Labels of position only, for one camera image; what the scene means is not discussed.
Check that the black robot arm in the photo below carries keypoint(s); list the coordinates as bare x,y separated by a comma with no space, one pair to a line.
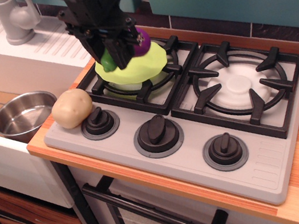
101,26

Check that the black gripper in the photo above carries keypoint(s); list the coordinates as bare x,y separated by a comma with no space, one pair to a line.
99,24

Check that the lime green plate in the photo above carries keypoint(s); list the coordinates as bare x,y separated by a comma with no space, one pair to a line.
139,68

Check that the grey toy stove top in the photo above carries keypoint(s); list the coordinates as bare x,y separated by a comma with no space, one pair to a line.
264,177

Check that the small steel pot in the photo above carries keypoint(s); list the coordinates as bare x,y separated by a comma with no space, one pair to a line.
23,116

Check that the black right stove knob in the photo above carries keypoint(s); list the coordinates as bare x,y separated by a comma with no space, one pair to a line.
225,152

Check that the grey toy faucet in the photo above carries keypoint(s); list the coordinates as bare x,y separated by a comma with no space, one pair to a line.
18,22

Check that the purple toy eggplant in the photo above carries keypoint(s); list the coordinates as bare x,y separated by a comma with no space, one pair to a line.
138,50

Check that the white right burner disc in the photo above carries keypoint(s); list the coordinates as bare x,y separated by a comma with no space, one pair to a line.
236,82

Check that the toy oven door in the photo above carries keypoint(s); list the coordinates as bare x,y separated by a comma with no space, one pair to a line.
185,208

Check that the beige toy potato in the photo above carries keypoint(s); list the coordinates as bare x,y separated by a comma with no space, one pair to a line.
71,108

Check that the black left stove knob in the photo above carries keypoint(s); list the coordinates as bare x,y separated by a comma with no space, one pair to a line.
100,124

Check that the black oven door handle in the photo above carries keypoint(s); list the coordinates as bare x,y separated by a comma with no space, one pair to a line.
220,216

